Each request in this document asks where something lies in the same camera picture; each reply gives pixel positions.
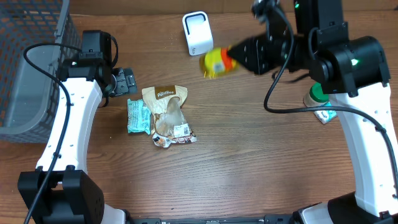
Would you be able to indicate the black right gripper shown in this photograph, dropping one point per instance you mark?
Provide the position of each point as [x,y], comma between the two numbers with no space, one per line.
[252,53]

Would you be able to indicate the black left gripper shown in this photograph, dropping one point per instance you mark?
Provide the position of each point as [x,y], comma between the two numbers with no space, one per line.
[124,83]

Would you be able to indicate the teal wet wipes pack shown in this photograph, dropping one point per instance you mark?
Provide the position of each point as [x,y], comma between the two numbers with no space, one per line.
[138,117]

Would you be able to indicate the yellow oil bottle silver cap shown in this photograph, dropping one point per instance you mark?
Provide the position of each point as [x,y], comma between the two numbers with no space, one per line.
[217,63]

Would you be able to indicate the brown Pantree snack bag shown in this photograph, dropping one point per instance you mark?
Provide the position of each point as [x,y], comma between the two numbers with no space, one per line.
[170,125]

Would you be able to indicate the green lid white jar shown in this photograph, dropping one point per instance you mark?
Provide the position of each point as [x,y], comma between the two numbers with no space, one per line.
[315,96]

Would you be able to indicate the small teal tissue pack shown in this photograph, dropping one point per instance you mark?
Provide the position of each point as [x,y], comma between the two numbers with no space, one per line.
[325,116]

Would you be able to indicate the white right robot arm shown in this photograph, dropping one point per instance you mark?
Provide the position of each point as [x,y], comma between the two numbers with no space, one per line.
[355,76]

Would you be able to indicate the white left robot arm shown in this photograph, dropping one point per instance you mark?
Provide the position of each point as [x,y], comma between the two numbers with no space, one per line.
[59,190]

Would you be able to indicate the white barcode scanner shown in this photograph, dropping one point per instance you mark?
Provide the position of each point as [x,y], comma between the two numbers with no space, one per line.
[198,34]

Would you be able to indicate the dark grey plastic basket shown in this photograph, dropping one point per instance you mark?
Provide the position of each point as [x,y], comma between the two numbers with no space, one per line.
[37,33]

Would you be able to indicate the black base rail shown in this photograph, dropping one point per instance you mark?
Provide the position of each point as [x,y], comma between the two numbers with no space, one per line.
[211,220]

